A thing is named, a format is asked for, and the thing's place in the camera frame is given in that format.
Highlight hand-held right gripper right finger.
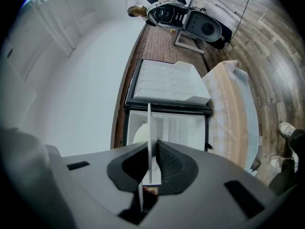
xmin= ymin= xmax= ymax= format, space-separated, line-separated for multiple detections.
xmin=142 ymin=141 xmax=285 ymax=229

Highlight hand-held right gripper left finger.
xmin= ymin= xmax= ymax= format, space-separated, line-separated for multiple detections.
xmin=62 ymin=141 xmax=152 ymax=229

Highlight white round plate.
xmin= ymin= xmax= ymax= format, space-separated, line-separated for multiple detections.
xmin=137 ymin=103 xmax=159 ymax=212

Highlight black mini fridge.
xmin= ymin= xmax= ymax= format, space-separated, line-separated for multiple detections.
xmin=122 ymin=59 xmax=214 ymax=153

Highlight person's left white shoe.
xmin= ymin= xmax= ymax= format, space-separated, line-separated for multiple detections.
xmin=268 ymin=155 xmax=295 ymax=169

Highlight person's white shoe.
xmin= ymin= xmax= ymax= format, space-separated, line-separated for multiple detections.
xmin=278 ymin=122 xmax=297 ymax=138
xmin=268 ymin=155 xmax=295 ymax=169

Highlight person's dark trousers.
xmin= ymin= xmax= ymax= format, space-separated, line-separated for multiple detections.
xmin=268 ymin=128 xmax=302 ymax=197

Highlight low table with beige tablecloth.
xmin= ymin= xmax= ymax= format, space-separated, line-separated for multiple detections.
xmin=202 ymin=60 xmax=261 ymax=176

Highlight person's right white shoe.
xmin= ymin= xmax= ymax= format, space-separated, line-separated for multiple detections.
xmin=278 ymin=122 xmax=297 ymax=138

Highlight grey hard-shell case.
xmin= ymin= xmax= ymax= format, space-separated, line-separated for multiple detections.
xmin=184 ymin=9 xmax=225 ymax=43

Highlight white ceiling pipes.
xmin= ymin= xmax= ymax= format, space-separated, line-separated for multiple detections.
xmin=30 ymin=0 xmax=82 ymax=57

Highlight thin floor cable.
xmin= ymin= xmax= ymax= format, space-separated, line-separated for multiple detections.
xmin=232 ymin=0 xmax=255 ymax=38

